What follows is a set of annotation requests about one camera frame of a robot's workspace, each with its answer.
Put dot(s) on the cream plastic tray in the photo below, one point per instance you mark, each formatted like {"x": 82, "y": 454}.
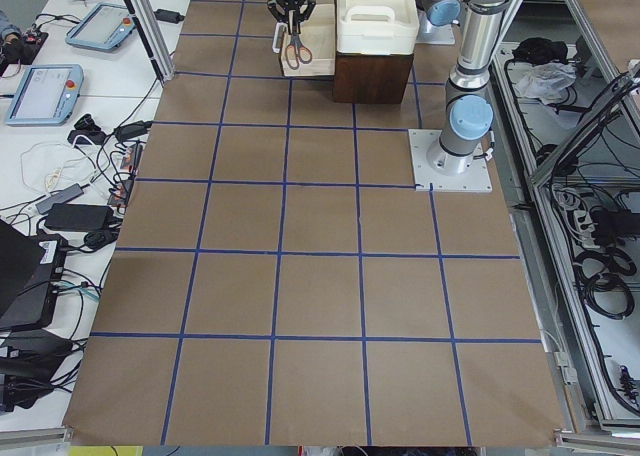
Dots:
{"x": 376, "y": 27}

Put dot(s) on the wooden drawer with white handle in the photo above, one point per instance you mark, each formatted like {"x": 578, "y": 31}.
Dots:
{"x": 318, "y": 36}

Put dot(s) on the dark brown wooden cabinet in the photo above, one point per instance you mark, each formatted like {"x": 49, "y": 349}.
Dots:
{"x": 371, "y": 79}

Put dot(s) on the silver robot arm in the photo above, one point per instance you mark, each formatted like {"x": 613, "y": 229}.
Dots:
{"x": 485, "y": 23}
{"x": 441, "y": 12}

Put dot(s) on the orange grey handled scissors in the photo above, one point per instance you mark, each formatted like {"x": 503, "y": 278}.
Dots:
{"x": 296, "y": 53}

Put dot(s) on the black power adapter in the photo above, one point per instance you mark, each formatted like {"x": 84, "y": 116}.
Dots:
{"x": 169, "y": 16}

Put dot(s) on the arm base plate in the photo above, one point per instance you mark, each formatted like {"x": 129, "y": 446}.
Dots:
{"x": 435, "y": 170}
{"x": 429, "y": 33}

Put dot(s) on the aluminium frame post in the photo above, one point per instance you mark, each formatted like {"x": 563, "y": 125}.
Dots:
{"x": 153, "y": 41}

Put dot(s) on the blue grey teach pendant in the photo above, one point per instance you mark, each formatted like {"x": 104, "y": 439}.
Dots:
{"x": 46, "y": 95}
{"x": 104, "y": 28}

